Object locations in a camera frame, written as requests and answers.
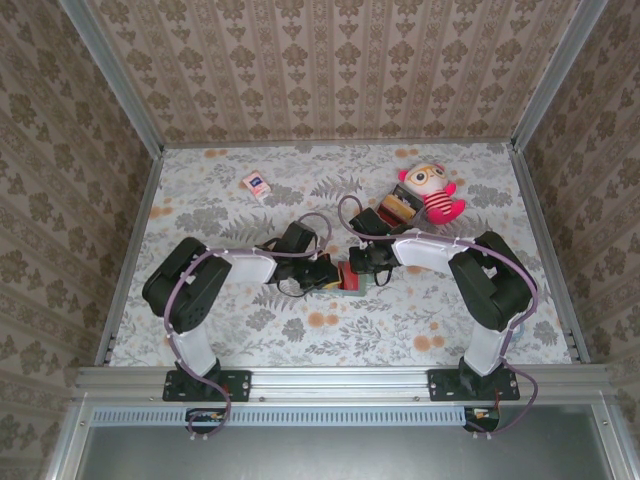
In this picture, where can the green card holder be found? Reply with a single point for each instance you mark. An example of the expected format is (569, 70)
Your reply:
(356, 293)

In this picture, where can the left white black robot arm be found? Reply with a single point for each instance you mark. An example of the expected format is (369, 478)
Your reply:
(195, 285)

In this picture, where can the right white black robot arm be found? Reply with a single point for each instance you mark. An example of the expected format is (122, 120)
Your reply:
(490, 280)

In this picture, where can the red wallet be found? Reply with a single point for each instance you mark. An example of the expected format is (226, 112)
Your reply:
(386, 214)

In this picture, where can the mustard yellow wallet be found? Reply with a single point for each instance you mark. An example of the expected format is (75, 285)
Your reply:
(398, 206)

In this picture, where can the clear acrylic organizer box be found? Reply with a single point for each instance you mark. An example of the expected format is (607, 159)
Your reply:
(407, 210)

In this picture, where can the floral patterned table cover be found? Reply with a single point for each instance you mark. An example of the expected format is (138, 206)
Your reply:
(325, 345)

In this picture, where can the black wallet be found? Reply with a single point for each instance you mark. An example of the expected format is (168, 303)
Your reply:
(405, 191)

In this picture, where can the pink plush toy with glasses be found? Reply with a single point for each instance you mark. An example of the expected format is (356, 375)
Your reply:
(435, 200)

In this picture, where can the small pink tissue pack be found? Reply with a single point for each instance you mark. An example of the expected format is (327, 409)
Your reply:
(256, 185)

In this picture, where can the grey metal panel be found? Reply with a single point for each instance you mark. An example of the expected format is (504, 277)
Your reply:
(350, 455)

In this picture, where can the black controller board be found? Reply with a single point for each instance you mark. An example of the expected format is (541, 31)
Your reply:
(205, 420)
(482, 419)

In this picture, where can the aluminium mounting rail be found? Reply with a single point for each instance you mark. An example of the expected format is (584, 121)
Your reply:
(340, 385)

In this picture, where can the aluminium table end rail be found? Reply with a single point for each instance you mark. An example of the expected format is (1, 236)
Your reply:
(350, 145)

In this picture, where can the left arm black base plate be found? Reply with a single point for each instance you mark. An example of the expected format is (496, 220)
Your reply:
(240, 385)

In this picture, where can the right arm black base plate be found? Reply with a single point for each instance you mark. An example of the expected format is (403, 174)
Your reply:
(440, 387)

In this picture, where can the aluminium table side rail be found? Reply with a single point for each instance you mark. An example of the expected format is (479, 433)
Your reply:
(142, 215)
(525, 175)

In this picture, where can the aluminium frame post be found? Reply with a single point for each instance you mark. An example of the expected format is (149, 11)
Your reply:
(556, 75)
(116, 80)

